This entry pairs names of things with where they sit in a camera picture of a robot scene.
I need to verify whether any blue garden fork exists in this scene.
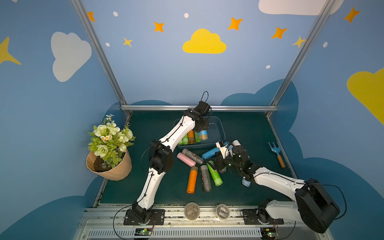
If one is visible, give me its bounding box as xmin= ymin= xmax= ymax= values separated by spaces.
xmin=268 ymin=142 xmax=286 ymax=169

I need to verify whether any teal plastic storage box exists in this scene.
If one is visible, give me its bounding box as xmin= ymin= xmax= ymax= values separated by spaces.
xmin=177 ymin=116 xmax=226 ymax=149

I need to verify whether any blue bag roll gold end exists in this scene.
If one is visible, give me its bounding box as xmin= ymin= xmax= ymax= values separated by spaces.
xmin=198 ymin=130 xmax=208 ymax=141

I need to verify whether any dark grey bag roll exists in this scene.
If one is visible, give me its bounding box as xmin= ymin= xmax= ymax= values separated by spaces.
xmin=182 ymin=148 xmax=204 ymax=165

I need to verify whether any metal rail frame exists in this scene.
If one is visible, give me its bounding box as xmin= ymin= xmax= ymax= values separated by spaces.
xmin=74 ymin=204 xmax=334 ymax=240

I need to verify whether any white roll red label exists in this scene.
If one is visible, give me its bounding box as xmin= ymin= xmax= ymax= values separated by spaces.
xmin=232 ymin=140 xmax=241 ymax=147

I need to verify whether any light green bag roll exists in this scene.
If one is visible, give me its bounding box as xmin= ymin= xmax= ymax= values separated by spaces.
xmin=182 ymin=134 xmax=189 ymax=145

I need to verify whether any right clear round dish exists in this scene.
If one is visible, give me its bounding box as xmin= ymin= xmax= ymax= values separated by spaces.
xmin=216 ymin=204 xmax=230 ymax=221

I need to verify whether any green bag roll red label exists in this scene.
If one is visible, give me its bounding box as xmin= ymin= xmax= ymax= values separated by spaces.
xmin=194 ymin=132 xmax=202 ymax=143

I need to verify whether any orange bag roll gold end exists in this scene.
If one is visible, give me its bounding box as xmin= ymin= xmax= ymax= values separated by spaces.
xmin=188 ymin=130 xmax=196 ymax=145

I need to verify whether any artificial flower bouquet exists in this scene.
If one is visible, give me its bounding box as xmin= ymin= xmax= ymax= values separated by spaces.
xmin=88 ymin=114 xmax=136 ymax=172

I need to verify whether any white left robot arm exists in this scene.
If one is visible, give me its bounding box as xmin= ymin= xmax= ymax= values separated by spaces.
xmin=132 ymin=101 xmax=211 ymax=224

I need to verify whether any white roll blue end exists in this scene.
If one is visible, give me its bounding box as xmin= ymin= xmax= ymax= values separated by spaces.
xmin=242 ymin=177 xmax=251 ymax=188

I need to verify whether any pink bag roll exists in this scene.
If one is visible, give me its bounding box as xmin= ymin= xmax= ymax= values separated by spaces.
xmin=177 ymin=153 xmax=196 ymax=167

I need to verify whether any left clear round dish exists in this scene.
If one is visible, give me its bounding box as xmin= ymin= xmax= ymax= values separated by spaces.
xmin=184 ymin=202 xmax=201 ymax=221

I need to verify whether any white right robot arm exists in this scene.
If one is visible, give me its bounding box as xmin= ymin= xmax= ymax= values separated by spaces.
xmin=215 ymin=142 xmax=340 ymax=234

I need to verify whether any beige flower pot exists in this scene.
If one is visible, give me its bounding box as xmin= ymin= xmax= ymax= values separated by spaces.
xmin=86 ymin=152 xmax=133 ymax=181

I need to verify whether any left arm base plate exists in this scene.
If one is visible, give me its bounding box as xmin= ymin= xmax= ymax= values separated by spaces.
xmin=123 ymin=209 xmax=165 ymax=226

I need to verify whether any bright green bag roll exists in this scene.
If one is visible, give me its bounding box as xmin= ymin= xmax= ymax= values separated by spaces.
xmin=207 ymin=161 xmax=223 ymax=187

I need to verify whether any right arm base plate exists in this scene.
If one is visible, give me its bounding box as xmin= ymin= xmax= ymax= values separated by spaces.
xmin=240 ymin=209 xmax=284 ymax=225

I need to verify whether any clear round dish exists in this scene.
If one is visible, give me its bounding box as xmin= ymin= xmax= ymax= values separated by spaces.
xmin=216 ymin=204 xmax=230 ymax=221
xmin=184 ymin=202 xmax=201 ymax=221

